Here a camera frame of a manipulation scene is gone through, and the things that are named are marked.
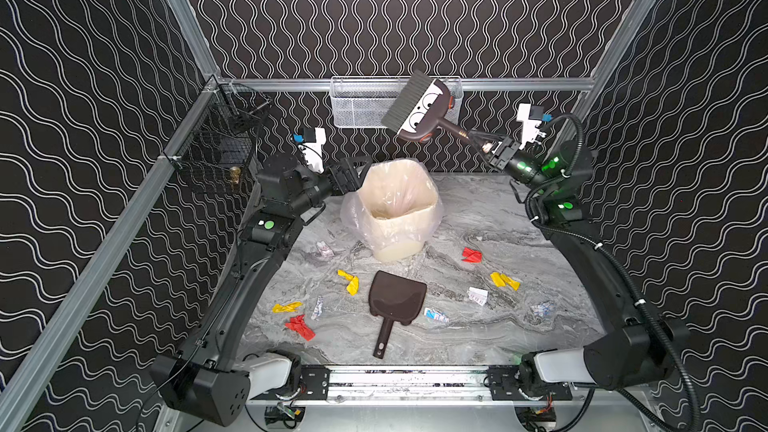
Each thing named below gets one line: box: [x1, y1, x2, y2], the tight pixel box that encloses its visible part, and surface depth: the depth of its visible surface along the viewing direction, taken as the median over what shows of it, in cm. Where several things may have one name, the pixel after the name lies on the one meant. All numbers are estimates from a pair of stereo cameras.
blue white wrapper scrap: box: [424, 307, 450, 323], surface depth 86 cm
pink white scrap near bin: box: [316, 241, 335, 259], surface depth 100 cm
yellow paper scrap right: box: [490, 272, 521, 291], surface depth 94 cm
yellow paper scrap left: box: [272, 302, 303, 314], surface depth 88 cm
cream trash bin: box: [358, 159, 438, 262], surface depth 90 cm
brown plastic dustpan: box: [368, 270, 427, 359], surface depth 92 cm
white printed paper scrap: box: [467, 287, 489, 306], surface depth 90 cm
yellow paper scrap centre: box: [337, 269, 359, 296], surface depth 92 cm
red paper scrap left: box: [284, 314, 317, 341], surface depth 85 cm
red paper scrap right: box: [462, 247, 483, 263], surface depth 99 cm
